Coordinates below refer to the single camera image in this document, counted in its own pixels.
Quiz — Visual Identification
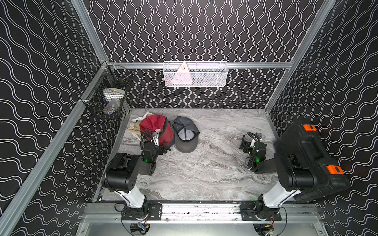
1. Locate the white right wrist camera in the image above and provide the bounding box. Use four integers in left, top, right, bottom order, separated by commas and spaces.
251, 132, 263, 143

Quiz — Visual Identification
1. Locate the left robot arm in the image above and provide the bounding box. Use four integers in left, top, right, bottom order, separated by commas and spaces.
101, 141, 171, 210

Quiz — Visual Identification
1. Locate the white wire wall basket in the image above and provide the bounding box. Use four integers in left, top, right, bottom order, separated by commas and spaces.
162, 62, 229, 88

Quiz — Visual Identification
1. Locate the white item in black basket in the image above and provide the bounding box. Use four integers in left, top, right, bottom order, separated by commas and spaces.
102, 88, 126, 115

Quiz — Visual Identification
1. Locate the aluminium corner frame post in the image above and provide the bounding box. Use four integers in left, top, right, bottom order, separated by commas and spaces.
71, 0, 108, 63

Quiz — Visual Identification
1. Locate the red and black cap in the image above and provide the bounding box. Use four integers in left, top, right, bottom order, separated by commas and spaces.
140, 115, 175, 148

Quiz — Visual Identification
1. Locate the dark grey cap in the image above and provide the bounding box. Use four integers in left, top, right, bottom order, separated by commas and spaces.
172, 116, 200, 153

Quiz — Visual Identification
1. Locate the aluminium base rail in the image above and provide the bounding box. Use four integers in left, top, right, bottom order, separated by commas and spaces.
82, 202, 320, 224

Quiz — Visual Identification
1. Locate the black wire mesh basket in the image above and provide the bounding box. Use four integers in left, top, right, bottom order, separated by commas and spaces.
83, 65, 135, 120

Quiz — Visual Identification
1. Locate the black plastic tool case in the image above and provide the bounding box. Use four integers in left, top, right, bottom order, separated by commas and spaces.
274, 119, 350, 202

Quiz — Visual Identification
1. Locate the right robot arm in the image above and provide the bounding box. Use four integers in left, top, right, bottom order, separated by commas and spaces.
239, 132, 316, 211

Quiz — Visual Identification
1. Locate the pink triangular card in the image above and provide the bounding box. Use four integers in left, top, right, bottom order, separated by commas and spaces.
171, 62, 193, 86

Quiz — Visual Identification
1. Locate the beige cap with black lettering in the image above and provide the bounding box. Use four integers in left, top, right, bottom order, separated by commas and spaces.
127, 112, 153, 140

